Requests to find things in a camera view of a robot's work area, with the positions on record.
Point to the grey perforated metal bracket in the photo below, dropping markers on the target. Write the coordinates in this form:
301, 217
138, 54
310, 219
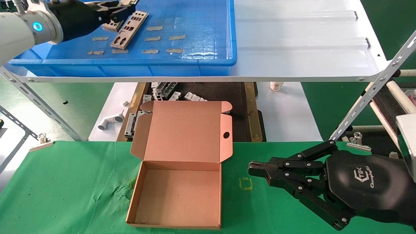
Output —
19, 125

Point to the white shelf board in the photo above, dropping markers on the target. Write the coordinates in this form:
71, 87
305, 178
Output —
292, 48

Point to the black rack mat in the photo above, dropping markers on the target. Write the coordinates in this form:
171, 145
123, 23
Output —
390, 109

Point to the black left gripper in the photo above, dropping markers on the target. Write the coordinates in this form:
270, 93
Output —
78, 16

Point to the white plastic pipe fitting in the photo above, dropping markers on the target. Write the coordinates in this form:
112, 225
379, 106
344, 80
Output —
112, 121

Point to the green table cloth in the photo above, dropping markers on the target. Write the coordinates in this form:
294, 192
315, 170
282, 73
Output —
97, 182

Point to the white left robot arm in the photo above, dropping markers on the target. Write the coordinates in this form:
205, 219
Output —
16, 32

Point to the grey tape strip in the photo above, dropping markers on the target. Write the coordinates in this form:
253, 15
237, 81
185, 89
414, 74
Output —
154, 28
177, 37
150, 51
121, 51
95, 52
100, 39
152, 38
174, 50

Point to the silver stamped metal bracket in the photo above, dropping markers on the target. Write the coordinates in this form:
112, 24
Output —
146, 98
169, 87
194, 96
156, 91
175, 95

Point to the silver metal spring clip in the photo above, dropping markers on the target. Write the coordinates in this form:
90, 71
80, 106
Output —
41, 140
357, 139

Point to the silver metal io shield plate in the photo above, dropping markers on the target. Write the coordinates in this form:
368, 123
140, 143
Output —
112, 27

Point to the brown cardboard box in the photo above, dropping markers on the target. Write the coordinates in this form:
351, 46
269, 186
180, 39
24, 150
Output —
182, 191

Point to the grey perforated shelf upright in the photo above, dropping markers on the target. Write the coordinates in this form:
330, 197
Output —
373, 87
42, 104

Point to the blue plastic tray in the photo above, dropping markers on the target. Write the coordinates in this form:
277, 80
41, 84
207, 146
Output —
195, 19

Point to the long silver metal plate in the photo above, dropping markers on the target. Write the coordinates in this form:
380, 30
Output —
131, 123

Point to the stack of metal shield plates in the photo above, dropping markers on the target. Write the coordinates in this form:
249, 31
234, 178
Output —
135, 24

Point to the black mat with brass frame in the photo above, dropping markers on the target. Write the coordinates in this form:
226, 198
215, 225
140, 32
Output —
227, 94

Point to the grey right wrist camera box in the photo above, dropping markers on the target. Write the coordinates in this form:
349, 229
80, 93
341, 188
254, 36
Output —
408, 139

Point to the white low table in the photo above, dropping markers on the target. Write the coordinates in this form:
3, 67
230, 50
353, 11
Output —
286, 113

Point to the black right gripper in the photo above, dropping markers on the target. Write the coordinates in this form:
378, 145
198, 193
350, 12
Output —
367, 182

